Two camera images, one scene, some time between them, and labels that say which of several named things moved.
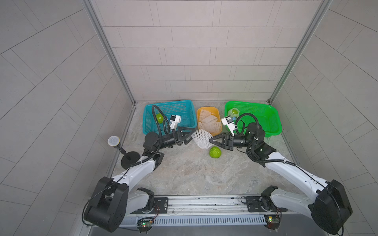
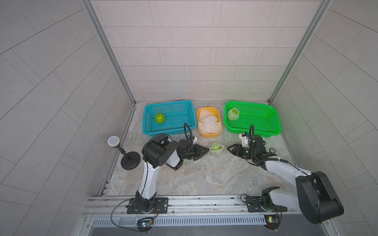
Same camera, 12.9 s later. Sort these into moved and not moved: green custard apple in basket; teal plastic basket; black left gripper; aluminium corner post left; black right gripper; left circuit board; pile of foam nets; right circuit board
Moved: black right gripper; black left gripper
Not moved: right circuit board; left circuit board; teal plastic basket; aluminium corner post left; green custard apple in basket; pile of foam nets
